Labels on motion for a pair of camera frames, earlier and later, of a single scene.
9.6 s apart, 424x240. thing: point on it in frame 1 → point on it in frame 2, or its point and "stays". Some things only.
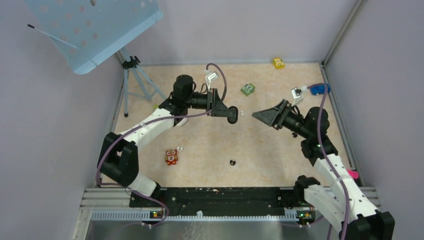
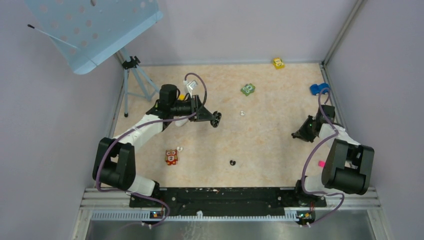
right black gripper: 275,116 → 301,133
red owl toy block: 171,157 stays
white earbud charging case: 182,122 stays
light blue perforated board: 83,30 stays
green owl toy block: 248,89 stays
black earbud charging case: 234,111 → 215,122
